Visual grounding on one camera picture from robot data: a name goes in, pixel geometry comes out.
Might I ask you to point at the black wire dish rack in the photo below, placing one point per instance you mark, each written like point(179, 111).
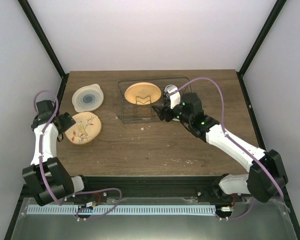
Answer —
point(141, 111)

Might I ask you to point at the light blue slotted cable duct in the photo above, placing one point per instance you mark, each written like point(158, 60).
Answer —
point(136, 210)

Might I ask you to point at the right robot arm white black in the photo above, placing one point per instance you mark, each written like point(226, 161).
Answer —
point(266, 175)

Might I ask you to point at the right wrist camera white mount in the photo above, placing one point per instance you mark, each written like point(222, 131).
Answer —
point(175, 98)

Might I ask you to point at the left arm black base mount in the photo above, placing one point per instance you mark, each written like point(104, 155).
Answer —
point(83, 197)

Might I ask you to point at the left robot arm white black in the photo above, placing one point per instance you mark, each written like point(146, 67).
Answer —
point(46, 177)

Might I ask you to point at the orange plastic plate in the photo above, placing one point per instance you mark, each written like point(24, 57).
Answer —
point(142, 93)

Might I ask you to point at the translucent white bowl with spout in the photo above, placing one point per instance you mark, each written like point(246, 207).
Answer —
point(87, 98)

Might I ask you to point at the dark blue ceramic mug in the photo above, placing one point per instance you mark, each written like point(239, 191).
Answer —
point(168, 90)

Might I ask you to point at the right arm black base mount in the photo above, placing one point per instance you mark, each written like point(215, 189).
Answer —
point(215, 196)

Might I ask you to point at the wooden bird painted plate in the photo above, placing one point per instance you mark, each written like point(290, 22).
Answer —
point(86, 128)

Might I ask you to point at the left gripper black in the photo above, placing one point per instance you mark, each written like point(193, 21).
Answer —
point(69, 122)

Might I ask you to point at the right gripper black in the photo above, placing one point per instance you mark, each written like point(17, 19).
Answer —
point(164, 111)

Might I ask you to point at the black aluminium frame rail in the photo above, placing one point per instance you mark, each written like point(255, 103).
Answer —
point(149, 187)

